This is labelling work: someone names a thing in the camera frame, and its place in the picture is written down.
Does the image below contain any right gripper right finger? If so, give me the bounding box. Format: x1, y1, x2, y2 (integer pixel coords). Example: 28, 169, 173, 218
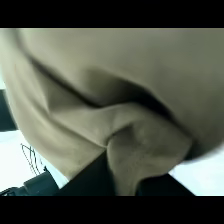
135, 172, 196, 197

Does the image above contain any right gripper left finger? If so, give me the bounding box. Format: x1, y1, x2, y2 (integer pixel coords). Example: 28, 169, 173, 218
54, 149, 116, 197

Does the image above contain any brown garment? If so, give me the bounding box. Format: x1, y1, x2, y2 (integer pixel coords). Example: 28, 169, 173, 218
0, 28, 224, 197

